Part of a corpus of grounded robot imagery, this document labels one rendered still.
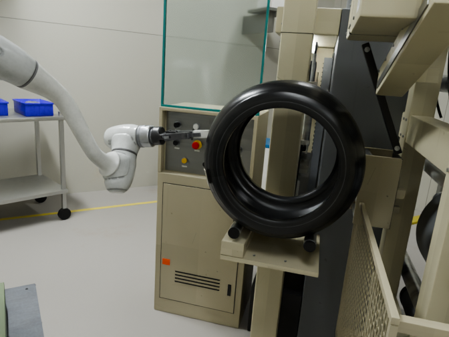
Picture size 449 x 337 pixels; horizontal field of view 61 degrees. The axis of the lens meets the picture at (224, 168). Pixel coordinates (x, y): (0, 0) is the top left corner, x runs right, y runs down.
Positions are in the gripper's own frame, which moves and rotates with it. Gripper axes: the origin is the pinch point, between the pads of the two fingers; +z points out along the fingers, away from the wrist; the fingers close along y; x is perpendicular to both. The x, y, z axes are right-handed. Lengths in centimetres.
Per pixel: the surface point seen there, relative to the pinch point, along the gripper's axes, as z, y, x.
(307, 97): 40.9, -11.4, -12.2
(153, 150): -161, 287, 56
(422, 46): 71, -27, -24
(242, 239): 15.2, -7.5, 40.2
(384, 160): 69, 19, 16
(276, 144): 25.8, 25.8, 9.1
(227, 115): 13.8, -11.3, -7.7
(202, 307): -27, 54, 113
